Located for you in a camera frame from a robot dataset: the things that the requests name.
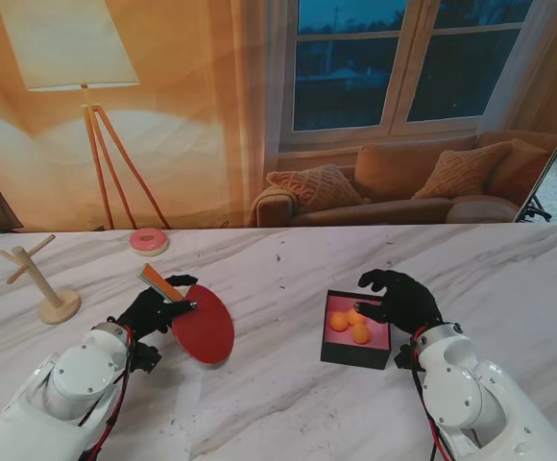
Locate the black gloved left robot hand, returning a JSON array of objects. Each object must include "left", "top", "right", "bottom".
[{"left": 107, "top": 275, "right": 199, "bottom": 345}]

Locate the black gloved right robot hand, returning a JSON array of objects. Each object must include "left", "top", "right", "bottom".
[{"left": 354, "top": 268, "right": 443, "bottom": 338}]

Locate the red ping pong bat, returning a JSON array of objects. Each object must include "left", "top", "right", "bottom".
[{"left": 136, "top": 262, "right": 235, "bottom": 366}]

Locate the black box with pink inside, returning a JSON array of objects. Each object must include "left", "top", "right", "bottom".
[{"left": 320, "top": 288, "right": 393, "bottom": 371}]

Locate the pink frosted toy donut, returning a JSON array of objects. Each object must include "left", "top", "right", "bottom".
[{"left": 130, "top": 228, "right": 170, "bottom": 257}]

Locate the wooden peg stand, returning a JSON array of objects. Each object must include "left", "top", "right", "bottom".
[{"left": 0, "top": 233, "right": 82, "bottom": 326}]

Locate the black tripod stand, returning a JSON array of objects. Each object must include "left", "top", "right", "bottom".
[{"left": 518, "top": 191, "right": 554, "bottom": 225}]

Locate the printed living room backdrop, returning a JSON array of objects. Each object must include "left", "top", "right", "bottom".
[{"left": 0, "top": 0, "right": 557, "bottom": 236}]

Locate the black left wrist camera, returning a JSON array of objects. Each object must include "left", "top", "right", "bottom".
[{"left": 132, "top": 343, "right": 163, "bottom": 376}]

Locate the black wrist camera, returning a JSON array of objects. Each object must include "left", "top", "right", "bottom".
[
  {"left": 393, "top": 344, "right": 420, "bottom": 374},
  {"left": 132, "top": 343, "right": 163, "bottom": 376}
]

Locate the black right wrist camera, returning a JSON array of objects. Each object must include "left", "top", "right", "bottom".
[{"left": 393, "top": 344, "right": 420, "bottom": 374}]

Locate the red black left arm cable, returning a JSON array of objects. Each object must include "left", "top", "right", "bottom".
[{"left": 79, "top": 326, "right": 138, "bottom": 461}]

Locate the red black arm cable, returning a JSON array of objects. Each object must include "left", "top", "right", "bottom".
[
  {"left": 410, "top": 335, "right": 453, "bottom": 461},
  {"left": 79, "top": 326, "right": 138, "bottom": 461}
]

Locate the red black right arm cable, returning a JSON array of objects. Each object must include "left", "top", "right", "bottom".
[{"left": 410, "top": 335, "right": 453, "bottom": 461}]

